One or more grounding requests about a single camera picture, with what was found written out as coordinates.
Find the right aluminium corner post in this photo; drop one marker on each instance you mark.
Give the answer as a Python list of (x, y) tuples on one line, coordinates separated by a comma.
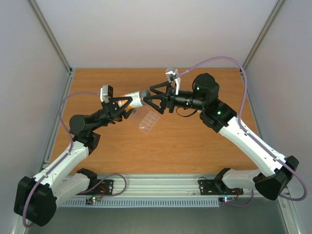
[(264, 31)]

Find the orange pill bottle grey cap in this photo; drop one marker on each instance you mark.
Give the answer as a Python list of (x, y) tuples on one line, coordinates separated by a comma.
[(137, 99)]

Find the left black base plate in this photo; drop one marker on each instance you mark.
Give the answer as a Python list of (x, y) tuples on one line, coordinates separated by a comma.
[(104, 188)]

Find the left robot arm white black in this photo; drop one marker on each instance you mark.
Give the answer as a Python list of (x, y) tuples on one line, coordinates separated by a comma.
[(38, 197)]

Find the left aluminium corner post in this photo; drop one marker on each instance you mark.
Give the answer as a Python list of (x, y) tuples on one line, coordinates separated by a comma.
[(49, 33)]

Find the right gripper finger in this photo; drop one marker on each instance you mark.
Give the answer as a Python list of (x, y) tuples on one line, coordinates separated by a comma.
[(158, 102), (155, 89)]

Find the aluminium corner post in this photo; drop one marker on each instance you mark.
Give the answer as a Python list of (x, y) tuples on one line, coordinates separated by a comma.
[(264, 31), (49, 33)]

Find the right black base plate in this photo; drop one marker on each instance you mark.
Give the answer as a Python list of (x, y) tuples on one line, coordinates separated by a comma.
[(207, 187)]

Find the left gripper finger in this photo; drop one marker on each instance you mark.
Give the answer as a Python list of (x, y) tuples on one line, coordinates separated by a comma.
[(125, 106), (117, 99)]

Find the aluminium front frame rail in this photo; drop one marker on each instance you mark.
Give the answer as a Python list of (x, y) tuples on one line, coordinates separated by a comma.
[(165, 185)]

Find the right small circuit board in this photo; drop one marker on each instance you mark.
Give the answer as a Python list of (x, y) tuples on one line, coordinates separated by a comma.
[(227, 199)]

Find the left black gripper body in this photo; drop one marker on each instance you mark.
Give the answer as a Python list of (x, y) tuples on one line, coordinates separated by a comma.
[(108, 113)]

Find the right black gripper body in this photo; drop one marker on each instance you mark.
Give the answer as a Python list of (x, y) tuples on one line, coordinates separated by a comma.
[(171, 99)]

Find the grey slotted cable duct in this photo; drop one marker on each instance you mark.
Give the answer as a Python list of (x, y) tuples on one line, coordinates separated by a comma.
[(169, 202)]

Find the left small circuit board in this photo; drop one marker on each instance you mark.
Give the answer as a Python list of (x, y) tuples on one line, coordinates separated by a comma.
[(92, 200)]

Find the small circuit board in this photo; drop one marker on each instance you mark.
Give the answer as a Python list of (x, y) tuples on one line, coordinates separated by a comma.
[(92, 200), (227, 199)]

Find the clear plastic pill organizer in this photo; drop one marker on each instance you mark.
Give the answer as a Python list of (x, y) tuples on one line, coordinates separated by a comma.
[(143, 116)]

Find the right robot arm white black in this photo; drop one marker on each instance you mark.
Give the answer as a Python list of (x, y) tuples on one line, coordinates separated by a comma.
[(274, 170)]

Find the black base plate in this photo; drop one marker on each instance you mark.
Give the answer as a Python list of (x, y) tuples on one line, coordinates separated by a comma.
[(104, 188), (207, 187)]

